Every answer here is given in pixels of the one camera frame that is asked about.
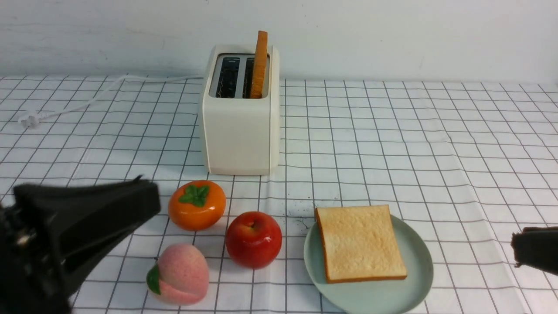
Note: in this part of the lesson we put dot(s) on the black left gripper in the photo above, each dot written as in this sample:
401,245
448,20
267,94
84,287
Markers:
54,237

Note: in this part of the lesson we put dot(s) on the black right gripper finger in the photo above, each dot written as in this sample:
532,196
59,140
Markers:
536,247

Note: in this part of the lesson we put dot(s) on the toast slice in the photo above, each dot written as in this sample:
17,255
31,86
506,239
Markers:
259,66
359,244

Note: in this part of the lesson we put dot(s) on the white grid tablecloth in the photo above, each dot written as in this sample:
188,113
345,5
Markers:
466,165

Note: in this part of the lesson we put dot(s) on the pink peach toy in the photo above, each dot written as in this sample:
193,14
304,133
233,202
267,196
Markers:
180,276

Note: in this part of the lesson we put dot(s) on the orange persimmon toy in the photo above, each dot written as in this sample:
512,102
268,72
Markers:
197,205

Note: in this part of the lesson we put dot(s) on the light green plate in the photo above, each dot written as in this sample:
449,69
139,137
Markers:
376,297

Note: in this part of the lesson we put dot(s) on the red apple toy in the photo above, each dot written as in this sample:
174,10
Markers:
253,240

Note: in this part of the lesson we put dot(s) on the white two-slot toaster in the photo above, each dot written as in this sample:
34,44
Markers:
239,135

